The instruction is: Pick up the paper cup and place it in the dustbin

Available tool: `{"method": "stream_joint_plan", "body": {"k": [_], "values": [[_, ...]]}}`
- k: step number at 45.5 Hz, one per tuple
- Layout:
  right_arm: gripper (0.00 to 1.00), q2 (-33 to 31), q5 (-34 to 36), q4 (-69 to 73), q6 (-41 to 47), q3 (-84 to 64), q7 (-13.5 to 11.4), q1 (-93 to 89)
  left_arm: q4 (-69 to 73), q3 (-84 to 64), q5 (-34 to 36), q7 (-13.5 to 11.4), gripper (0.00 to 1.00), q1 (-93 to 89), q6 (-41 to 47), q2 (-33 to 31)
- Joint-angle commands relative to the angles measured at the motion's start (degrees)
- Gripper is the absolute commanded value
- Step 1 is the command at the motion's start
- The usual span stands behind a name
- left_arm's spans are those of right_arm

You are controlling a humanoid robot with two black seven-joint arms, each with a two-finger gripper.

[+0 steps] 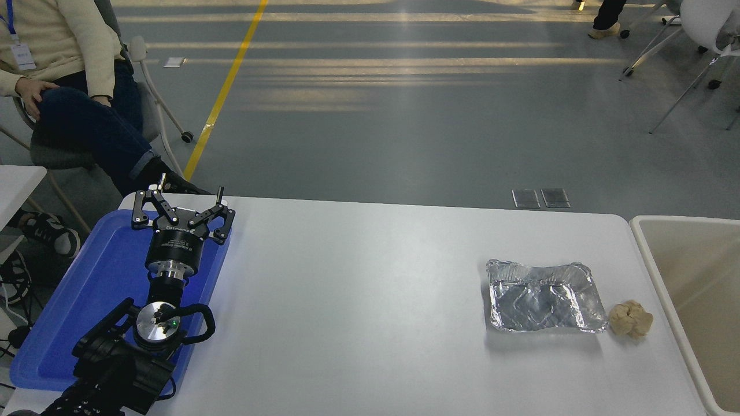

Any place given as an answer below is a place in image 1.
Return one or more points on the black power plug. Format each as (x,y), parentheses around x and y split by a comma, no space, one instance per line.
(19,334)

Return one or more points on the crumpled tan paper ball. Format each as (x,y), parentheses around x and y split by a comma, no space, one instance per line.
(631,320)

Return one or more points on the grey wheeled chair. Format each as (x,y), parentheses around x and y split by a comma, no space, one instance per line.
(58,157)

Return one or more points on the white chair with metal legs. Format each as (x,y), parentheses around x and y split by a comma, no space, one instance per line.
(708,20)
(639,17)

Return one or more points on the silver foil tray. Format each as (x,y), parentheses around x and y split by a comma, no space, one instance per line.
(543,297)

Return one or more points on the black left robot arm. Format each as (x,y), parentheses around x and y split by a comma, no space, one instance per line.
(115,370)

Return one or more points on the large pale bin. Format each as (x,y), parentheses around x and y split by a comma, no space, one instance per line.
(694,277)

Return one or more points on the white floor sticker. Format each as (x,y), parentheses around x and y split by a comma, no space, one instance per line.
(174,61)

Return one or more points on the blue plastic tray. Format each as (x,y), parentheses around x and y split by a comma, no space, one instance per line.
(98,277)

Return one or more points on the metal floor plate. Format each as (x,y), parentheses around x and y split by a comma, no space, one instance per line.
(526,199)
(555,198)

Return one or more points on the person's left hand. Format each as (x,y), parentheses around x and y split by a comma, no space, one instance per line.
(103,100)

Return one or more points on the person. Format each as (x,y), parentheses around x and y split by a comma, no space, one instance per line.
(75,124)
(610,8)

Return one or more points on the white side table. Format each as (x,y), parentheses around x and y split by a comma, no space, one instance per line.
(17,185)

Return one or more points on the person's right hand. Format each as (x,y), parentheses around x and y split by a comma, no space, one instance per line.
(32,89)

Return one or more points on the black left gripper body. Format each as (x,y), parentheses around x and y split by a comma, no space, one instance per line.
(175,245)

